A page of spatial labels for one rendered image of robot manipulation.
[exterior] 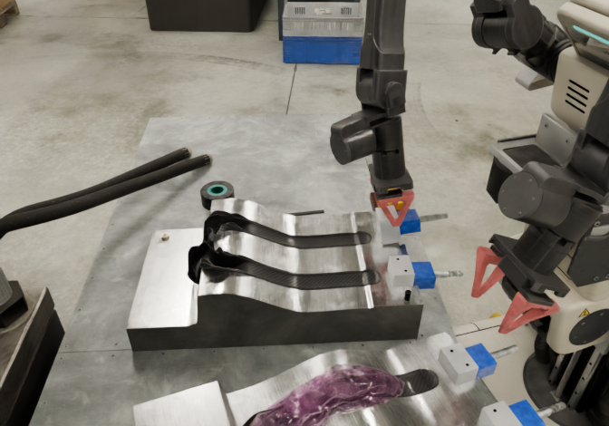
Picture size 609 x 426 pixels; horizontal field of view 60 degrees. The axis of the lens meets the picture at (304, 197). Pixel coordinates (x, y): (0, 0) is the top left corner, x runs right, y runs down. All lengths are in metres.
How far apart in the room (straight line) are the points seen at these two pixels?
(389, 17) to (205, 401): 0.63
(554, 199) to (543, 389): 1.07
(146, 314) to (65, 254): 1.60
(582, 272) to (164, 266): 0.75
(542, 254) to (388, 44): 0.40
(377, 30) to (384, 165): 0.23
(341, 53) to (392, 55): 3.29
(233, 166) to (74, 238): 1.34
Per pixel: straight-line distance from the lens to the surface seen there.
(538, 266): 0.73
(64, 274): 2.45
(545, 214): 0.67
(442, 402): 0.86
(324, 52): 4.17
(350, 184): 1.34
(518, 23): 1.04
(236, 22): 4.89
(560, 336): 1.20
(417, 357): 0.90
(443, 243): 2.46
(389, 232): 1.00
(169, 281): 1.01
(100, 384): 0.98
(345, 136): 0.87
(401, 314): 0.93
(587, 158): 0.71
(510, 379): 1.66
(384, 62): 0.88
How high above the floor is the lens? 1.55
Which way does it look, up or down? 36 degrees down
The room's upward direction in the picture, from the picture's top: straight up
